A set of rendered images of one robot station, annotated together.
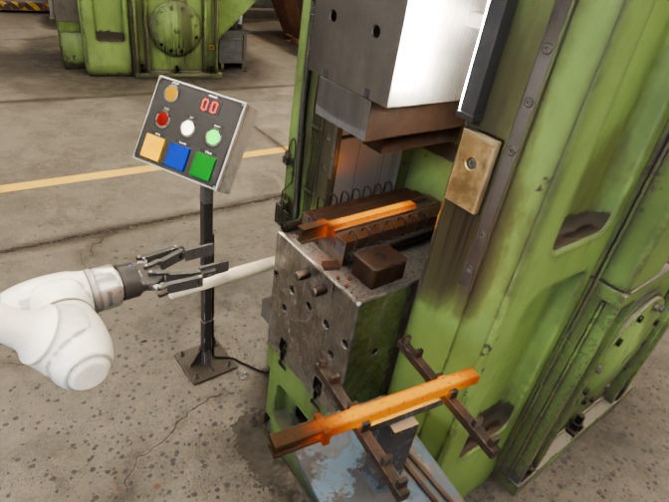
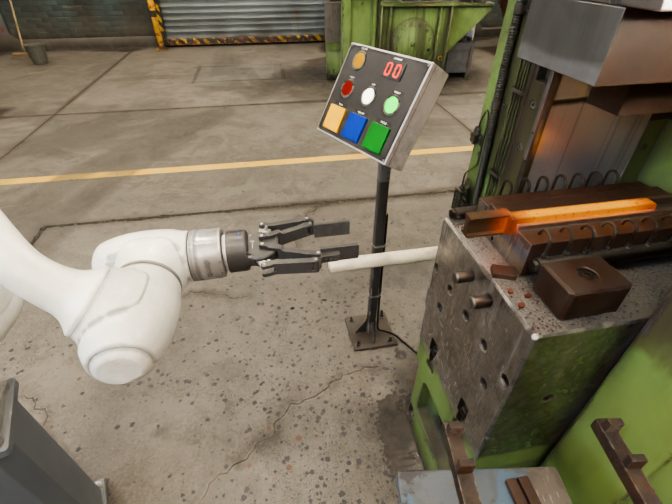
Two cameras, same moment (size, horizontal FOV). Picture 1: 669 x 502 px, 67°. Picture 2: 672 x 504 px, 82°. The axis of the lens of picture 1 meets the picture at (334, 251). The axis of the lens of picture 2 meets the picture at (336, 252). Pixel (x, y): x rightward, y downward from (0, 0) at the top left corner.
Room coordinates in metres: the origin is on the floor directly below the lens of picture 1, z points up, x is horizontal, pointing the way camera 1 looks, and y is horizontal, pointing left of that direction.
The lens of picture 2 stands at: (0.45, -0.02, 1.42)
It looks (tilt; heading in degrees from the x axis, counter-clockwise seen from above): 38 degrees down; 32
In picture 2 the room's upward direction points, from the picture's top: straight up
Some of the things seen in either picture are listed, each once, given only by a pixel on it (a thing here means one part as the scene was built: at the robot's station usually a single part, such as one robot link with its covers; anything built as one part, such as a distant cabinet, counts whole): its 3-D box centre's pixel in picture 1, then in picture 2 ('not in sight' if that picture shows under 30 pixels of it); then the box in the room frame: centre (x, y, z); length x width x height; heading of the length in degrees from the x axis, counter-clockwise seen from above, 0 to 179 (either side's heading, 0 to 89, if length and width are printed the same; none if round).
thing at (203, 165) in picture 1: (203, 166); (376, 138); (1.40, 0.44, 1.01); 0.07 x 0.05 x 0.07; 67
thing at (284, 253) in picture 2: (175, 277); (290, 255); (0.86, 0.33, 1.00); 0.11 x 0.01 x 0.04; 111
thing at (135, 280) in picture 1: (140, 277); (253, 249); (0.84, 0.40, 1.00); 0.09 x 0.08 x 0.07; 132
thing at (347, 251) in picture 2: (213, 268); (339, 252); (0.91, 0.26, 1.00); 0.07 x 0.01 x 0.03; 132
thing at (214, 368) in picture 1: (205, 354); (370, 324); (1.56, 0.48, 0.05); 0.22 x 0.22 x 0.09; 42
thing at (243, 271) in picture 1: (230, 275); (394, 258); (1.39, 0.34, 0.62); 0.44 x 0.05 x 0.05; 132
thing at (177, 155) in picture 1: (178, 156); (355, 127); (1.44, 0.53, 1.01); 0.07 x 0.05 x 0.07; 67
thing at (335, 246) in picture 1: (377, 219); (587, 219); (1.34, -0.11, 0.96); 0.42 x 0.20 x 0.09; 132
